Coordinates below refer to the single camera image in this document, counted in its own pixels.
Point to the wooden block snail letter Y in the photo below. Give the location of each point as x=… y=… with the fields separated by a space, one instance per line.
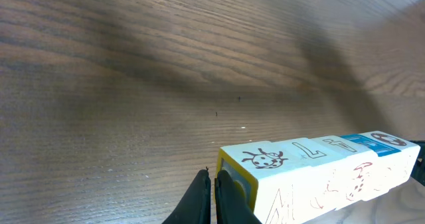
x=382 y=144

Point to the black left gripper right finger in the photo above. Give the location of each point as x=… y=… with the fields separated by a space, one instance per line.
x=230 y=205

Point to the wooden block blue side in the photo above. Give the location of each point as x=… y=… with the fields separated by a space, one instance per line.
x=314 y=166
x=354 y=171

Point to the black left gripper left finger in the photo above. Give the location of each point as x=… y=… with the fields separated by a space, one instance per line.
x=195 y=205

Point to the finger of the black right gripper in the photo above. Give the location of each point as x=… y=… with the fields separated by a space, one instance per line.
x=418 y=172

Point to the wooden block green side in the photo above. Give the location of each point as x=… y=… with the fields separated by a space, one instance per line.
x=267 y=173

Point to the wooden block letter A green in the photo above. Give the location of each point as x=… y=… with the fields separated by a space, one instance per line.
x=397 y=166

